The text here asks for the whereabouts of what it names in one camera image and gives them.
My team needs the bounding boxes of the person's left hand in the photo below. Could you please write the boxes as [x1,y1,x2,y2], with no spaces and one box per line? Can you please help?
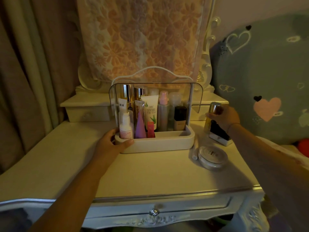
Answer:
[93,128,135,170]

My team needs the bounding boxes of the person's right hand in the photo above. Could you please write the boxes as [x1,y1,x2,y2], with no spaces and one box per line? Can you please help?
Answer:
[205,105,241,134]

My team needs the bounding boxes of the gold capped cosmetic bottle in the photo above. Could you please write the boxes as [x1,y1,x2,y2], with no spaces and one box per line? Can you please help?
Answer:
[204,102,223,135]

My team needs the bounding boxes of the white cosmetic organizer clear lid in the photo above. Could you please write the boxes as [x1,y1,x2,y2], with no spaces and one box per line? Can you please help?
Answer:
[109,66,202,154]

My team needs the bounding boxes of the person's left forearm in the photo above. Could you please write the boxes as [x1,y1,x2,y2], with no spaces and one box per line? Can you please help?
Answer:
[28,156,114,232]

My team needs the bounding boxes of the person's right forearm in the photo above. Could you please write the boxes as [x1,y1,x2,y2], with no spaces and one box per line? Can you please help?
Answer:
[226,123,309,232]

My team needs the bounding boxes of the white pump bottle pink label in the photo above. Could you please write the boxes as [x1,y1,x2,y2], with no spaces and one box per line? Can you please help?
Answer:
[119,112,133,140]

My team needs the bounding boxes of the black box white base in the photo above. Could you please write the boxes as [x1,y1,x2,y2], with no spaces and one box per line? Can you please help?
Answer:
[209,119,233,147]

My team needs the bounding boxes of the purple tube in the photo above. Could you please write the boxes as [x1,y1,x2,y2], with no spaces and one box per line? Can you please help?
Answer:
[134,111,147,139]

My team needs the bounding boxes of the foundation bottle black cap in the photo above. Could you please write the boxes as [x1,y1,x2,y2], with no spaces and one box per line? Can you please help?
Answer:
[173,106,188,131]

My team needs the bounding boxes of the white cosmetic pencil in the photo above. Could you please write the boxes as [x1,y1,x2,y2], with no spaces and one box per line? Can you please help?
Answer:
[192,135,199,160]

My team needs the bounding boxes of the small white tube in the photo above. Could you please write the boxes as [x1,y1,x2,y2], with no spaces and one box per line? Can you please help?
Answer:
[117,98,128,113]

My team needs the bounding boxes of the frosted clear bottle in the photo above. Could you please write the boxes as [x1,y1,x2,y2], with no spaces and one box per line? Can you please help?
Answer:
[168,92,182,131]

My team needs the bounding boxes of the round silver compact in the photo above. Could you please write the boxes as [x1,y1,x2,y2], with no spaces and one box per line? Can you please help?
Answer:
[198,145,229,171]

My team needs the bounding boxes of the white tube green leaf print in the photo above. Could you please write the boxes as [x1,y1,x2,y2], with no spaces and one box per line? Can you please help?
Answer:
[141,95,159,131]

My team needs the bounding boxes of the silver spray bottle pink cap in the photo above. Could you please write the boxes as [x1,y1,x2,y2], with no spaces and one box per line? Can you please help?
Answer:
[158,91,169,132]

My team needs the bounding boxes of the tall silver gold bottle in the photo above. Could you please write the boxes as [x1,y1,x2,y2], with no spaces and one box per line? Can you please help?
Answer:
[120,84,133,111]

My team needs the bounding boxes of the gold cap bottle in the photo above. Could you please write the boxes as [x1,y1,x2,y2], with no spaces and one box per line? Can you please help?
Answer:
[133,87,145,102]

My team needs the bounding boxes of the grey heart print pillow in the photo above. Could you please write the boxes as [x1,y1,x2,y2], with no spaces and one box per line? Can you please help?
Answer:
[209,12,309,146]

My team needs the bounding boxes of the light patterned bed sheet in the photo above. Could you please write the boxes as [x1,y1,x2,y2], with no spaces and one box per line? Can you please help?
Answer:
[259,136,309,172]

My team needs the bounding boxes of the white dressing table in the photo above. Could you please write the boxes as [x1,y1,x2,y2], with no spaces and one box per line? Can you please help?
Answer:
[0,119,270,232]

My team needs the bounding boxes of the red round object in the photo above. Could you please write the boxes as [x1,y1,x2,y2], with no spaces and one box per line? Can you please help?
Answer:
[297,139,309,158]

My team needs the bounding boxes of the floral patterned cloth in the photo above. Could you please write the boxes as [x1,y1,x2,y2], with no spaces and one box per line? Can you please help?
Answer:
[77,0,211,83]

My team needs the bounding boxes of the beige curtain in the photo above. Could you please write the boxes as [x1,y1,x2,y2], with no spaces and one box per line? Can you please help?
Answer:
[0,0,84,174]

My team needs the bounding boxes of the thin wrist bracelet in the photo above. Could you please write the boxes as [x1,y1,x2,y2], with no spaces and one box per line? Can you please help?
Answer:
[226,122,241,134]

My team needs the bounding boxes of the white ornate mirror frame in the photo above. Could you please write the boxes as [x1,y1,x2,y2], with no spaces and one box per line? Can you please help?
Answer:
[72,0,221,92]

